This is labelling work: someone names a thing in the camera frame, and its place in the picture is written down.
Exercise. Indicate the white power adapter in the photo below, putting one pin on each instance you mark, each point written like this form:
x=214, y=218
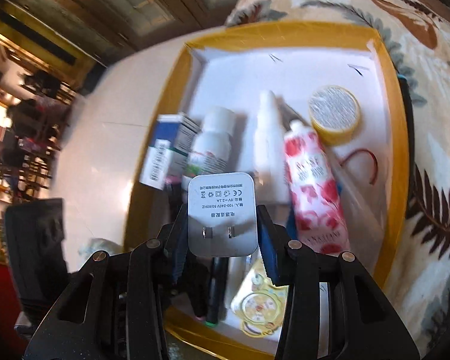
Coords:
x=221, y=215

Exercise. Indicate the yellow cream jar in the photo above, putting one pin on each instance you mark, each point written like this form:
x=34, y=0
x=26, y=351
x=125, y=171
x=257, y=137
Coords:
x=335, y=114

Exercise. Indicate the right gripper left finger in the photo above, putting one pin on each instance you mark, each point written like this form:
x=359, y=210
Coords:
x=113, y=306

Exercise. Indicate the white medicine bottle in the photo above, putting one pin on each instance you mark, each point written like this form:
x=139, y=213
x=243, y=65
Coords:
x=212, y=146

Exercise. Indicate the white box with yellow tape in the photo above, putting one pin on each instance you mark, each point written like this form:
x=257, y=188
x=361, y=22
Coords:
x=230, y=69

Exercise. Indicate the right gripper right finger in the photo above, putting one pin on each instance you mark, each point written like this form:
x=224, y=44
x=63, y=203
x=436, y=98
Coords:
x=362, y=323

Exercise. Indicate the rose hand cream tube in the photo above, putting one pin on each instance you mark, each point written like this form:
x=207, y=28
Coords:
x=316, y=201

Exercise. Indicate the black marker pens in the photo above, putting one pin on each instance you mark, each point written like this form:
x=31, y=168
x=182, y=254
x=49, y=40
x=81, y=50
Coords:
x=217, y=287

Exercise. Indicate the white spray bottle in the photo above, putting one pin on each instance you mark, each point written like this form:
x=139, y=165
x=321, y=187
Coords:
x=268, y=152

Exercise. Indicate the blue white medicine box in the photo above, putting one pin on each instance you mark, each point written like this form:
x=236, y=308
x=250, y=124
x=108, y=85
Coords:
x=168, y=150

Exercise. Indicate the floral leaf blanket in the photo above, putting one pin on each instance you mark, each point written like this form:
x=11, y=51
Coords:
x=416, y=34

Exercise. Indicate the yellow cartoon keychain toy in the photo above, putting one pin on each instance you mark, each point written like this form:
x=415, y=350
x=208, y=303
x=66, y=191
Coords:
x=259, y=304

